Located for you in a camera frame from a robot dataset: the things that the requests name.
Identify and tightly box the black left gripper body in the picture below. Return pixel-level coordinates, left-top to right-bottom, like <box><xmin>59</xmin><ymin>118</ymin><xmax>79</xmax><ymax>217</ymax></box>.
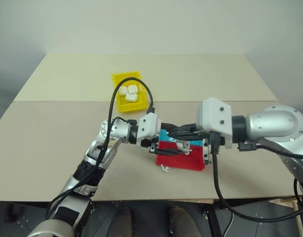
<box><xmin>140</xmin><ymin>121</ymin><xmax>172</xmax><ymax>155</ymax></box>

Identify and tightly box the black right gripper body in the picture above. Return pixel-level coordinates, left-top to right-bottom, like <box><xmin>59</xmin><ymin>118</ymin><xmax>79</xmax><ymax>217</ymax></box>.
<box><xmin>199</xmin><ymin>130</ymin><xmax>226</xmax><ymax>165</ymax></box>

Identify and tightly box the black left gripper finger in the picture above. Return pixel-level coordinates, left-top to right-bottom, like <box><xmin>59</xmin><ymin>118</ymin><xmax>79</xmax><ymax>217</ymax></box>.
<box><xmin>162</xmin><ymin>125</ymin><xmax>184</xmax><ymax>135</ymax></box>
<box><xmin>157</xmin><ymin>148</ymin><xmax>186</xmax><ymax>157</ymax></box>

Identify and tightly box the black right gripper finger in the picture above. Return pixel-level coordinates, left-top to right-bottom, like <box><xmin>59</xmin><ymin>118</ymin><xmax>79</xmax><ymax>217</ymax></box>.
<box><xmin>176</xmin><ymin>122</ymin><xmax>201</xmax><ymax>133</ymax></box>
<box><xmin>169</xmin><ymin>132</ymin><xmax>204</xmax><ymax>144</ymax></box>

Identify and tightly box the white earbud case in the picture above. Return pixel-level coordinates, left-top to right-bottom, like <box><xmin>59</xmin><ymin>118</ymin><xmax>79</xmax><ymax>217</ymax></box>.
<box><xmin>176</xmin><ymin>140</ymin><xmax>191</xmax><ymax>152</ymax></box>

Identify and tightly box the yellow plastic bin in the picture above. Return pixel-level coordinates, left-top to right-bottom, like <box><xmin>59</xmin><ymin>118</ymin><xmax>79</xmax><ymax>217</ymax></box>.
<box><xmin>112</xmin><ymin>71</ymin><xmax>150</xmax><ymax>114</ymax></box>

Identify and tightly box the blue plastic tray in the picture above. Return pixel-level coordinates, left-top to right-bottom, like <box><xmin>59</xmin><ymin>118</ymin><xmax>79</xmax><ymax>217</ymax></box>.
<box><xmin>158</xmin><ymin>127</ymin><xmax>204</xmax><ymax>147</ymax></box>

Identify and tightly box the red plastic tray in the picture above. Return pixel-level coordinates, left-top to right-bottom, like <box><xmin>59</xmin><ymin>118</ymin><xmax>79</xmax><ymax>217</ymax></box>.
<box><xmin>155</xmin><ymin>140</ymin><xmax>206</xmax><ymax>172</ymax></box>

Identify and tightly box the dark brown rounded shape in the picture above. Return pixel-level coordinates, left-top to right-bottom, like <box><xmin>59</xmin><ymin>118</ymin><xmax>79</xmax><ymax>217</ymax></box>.
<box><xmin>110</xmin><ymin>206</ymin><xmax>134</xmax><ymax>237</ymax></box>
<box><xmin>167</xmin><ymin>206</ymin><xmax>194</xmax><ymax>237</ymax></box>

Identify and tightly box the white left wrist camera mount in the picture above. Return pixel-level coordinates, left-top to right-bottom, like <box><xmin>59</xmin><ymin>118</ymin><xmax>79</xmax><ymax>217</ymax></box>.
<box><xmin>136</xmin><ymin>112</ymin><xmax>163</xmax><ymax>148</ymax></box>

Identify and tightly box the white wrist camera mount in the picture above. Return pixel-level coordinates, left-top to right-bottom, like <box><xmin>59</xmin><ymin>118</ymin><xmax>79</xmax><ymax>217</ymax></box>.
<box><xmin>196</xmin><ymin>97</ymin><xmax>233</xmax><ymax>150</ymax></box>
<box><xmin>136</xmin><ymin>112</ymin><xmax>163</xmax><ymax>148</ymax></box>

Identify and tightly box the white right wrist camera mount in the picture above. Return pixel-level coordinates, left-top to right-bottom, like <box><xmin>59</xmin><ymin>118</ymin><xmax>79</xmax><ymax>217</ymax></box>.
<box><xmin>196</xmin><ymin>97</ymin><xmax>233</xmax><ymax>150</ymax></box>

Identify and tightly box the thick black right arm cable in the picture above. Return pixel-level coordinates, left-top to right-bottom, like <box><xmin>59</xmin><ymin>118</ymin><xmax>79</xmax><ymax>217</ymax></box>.
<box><xmin>209</xmin><ymin>131</ymin><xmax>303</xmax><ymax>222</ymax></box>

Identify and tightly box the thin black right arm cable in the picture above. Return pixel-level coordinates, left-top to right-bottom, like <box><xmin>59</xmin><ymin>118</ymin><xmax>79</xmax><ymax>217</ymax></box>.
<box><xmin>237</xmin><ymin>142</ymin><xmax>303</xmax><ymax>160</ymax></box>

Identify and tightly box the thin white floor cable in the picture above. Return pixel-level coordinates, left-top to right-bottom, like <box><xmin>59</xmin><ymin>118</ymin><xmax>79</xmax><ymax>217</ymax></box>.
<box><xmin>224</xmin><ymin>211</ymin><xmax>234</xmax><ymax>235</ymax></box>

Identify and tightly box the light wooden frame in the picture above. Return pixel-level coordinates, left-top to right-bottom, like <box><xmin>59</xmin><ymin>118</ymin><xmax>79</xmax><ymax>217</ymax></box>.
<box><xmin>269</xmin><ymin>197</ymin><xmax>303</xmax><ymax>237</ymax></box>

